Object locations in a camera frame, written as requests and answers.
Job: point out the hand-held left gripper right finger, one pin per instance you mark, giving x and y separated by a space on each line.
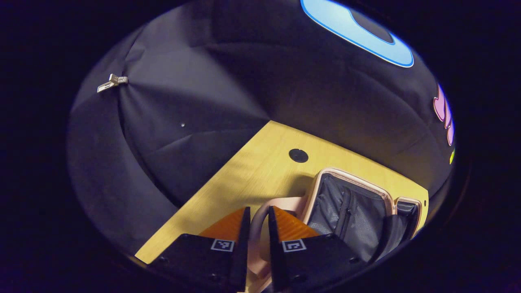
276 260

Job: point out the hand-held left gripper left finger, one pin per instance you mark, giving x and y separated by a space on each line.
238 260

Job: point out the cream hard-shell suitcase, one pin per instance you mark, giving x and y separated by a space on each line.
350 211

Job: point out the black table grommet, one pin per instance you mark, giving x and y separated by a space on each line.
298 155

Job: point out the black backdrop cloth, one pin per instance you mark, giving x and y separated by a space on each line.
203 101

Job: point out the silver metal clip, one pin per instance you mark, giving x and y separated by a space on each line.
112 82

